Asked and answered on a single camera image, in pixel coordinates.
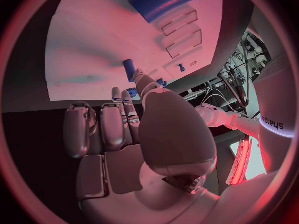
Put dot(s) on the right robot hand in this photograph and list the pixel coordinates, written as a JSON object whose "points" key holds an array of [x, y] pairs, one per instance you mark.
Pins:
{"points": [[172, 134]]}

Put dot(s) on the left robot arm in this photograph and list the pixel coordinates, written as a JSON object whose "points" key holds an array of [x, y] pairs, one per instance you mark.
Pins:
{"points": [[224, 117]]}

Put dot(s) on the white task board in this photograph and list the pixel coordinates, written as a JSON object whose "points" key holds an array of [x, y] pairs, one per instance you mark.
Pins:
{"points": [[93, 41]]}

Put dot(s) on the blue block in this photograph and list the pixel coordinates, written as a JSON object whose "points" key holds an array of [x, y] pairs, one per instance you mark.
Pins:
{"points": [[161, 82]]}

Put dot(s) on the blue gear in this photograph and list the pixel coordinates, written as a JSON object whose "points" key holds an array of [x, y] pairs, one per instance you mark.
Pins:
{"points": [[132, 91]]}

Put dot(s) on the small blue plug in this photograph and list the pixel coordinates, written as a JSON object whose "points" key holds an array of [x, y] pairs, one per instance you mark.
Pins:
{"points": [[181, 67]]}

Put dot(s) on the glowing light bar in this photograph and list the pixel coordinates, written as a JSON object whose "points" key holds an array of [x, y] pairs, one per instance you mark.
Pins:
{"points": [[240, 162]]}

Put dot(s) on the blue peg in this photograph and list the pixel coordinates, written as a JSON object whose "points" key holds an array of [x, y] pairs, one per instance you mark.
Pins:
{"points": [[128, 69]]}

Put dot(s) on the cluttered equipment rack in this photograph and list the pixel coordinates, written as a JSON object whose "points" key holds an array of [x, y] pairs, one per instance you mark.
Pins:
{"points": [[240, 69]]}

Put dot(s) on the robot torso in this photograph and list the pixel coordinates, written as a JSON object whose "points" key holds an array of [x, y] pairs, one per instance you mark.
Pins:
{"points": [[275, 97]]}

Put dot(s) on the large blue cylinder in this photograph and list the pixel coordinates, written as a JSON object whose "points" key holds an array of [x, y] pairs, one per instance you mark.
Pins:
{"points": [[161, 1]]}

